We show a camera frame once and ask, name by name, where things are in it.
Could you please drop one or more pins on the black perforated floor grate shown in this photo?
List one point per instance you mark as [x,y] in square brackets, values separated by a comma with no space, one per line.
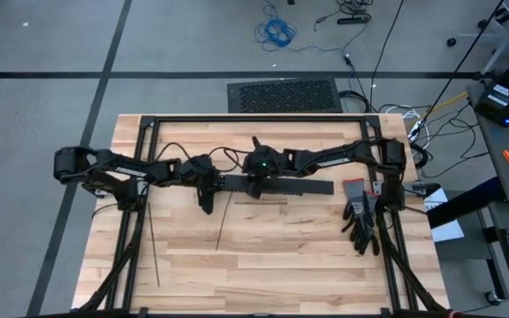
[281,95]

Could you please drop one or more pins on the grey and red cloth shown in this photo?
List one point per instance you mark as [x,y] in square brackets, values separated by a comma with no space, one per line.
[355,203]

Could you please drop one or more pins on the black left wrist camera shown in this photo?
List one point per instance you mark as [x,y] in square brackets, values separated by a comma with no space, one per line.
[192,165]

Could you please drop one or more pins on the white paper sheet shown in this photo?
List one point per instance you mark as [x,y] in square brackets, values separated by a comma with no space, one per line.
[449,229]

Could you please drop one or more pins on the grey side desk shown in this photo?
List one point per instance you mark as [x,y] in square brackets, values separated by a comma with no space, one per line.
[497,150]

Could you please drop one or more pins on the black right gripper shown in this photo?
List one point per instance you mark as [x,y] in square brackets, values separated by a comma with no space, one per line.
[263,162]

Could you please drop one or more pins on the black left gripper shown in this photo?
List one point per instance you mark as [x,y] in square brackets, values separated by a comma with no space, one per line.
[206,174]

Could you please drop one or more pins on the dark duct cover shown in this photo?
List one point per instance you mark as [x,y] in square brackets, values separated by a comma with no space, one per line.
[307,185]

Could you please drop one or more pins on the long black zip tie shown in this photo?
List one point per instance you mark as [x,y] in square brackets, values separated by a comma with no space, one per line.
[224,221]
[154,244]

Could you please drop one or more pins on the black power strip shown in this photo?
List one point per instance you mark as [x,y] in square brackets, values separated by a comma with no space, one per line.
[352,20]

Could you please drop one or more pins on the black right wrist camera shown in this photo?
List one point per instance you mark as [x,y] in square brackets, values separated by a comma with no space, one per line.
[293,156]

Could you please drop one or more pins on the grey office chair base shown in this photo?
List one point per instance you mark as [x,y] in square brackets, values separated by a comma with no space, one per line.
[506,31]

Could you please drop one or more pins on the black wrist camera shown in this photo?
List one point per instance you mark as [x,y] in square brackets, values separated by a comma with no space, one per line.
[192,165]
[293,156]

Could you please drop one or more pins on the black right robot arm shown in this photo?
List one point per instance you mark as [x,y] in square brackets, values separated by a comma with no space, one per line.
[347,156]

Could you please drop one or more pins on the black aluminium table frame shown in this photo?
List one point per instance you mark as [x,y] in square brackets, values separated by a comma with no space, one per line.
[259,118]

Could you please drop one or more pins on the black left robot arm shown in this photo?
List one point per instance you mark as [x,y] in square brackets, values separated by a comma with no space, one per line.
[117,170]

